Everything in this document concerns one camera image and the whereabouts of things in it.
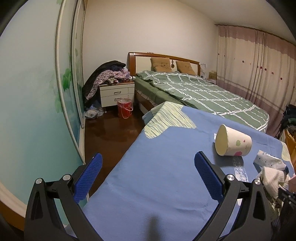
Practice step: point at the pile of clothes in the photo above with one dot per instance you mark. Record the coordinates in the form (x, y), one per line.
(112, 69)

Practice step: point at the left gripper right finger with black blue pad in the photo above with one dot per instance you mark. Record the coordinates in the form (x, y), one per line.
(252, 220)

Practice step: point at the left gripper left finger with black blue pad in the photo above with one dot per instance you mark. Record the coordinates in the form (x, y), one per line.
(42, 221)

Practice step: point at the green checked bed duvet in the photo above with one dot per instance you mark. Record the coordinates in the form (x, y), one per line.
(195, 92)

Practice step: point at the left brown pillow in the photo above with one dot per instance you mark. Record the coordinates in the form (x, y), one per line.
(161, 64)

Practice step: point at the white paper cup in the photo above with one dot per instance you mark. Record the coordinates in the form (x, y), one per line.
(230, 142)

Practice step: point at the red plastic bucket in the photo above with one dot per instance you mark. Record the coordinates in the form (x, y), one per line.
(125, 108)

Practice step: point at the brown pillow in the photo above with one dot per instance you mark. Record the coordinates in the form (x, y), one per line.
(185, 67)
(161, 64)

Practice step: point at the right bedside cabinet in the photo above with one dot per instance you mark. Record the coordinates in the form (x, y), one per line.
(212, 77)

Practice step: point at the pink striped curtain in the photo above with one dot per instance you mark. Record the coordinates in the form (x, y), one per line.
(259, 67)

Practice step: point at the wooden bed headboard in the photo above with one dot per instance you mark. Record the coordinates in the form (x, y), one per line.
(140, 61)

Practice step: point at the plastic bags on floor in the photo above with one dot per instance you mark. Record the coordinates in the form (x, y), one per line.
(94, 112)

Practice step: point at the sliding wardrobe door panel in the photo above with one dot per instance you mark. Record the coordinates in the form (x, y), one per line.
(64, 72)

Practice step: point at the blue blanket with striped patches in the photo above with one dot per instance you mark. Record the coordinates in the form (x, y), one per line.
(155, 191)

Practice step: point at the white patterned tissue pack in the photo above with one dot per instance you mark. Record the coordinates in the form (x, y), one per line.
(264, 159)

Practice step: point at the white bedside drawer cabinet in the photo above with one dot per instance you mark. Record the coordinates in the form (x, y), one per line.
(110, 94)

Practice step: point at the right brown pillow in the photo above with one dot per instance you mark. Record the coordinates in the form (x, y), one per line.
(185, 67)

